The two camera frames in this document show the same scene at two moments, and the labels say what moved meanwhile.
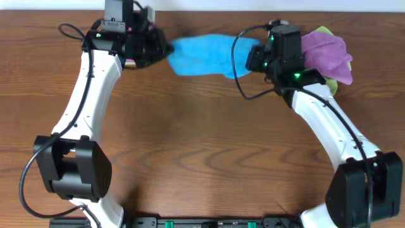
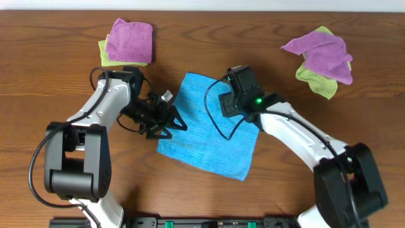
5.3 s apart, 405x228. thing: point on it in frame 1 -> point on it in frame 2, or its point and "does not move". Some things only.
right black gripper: x=252 y=64 -> x=226 y=102
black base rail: x=186 y=222 does not move
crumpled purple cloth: x=327 y=53 does not move
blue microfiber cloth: x=210 y=54 -> x=226 y=145
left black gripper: x=156 y=46 -> x=161 y=116
